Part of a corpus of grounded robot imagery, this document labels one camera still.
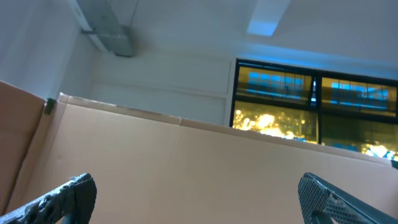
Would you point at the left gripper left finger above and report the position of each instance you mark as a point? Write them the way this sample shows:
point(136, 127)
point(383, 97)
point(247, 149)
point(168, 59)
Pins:
point(72, 202)

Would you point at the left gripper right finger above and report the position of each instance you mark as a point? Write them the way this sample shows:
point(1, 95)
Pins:
point(322, 202)

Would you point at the black framed window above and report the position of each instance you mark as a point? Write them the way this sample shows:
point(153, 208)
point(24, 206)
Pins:
point(352, 112)

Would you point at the cardboard enclosure panel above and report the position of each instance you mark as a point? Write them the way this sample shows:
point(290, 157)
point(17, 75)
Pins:
point(154, 168)

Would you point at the metal ceiling duct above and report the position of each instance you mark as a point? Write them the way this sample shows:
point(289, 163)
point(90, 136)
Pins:
point(99, 22)

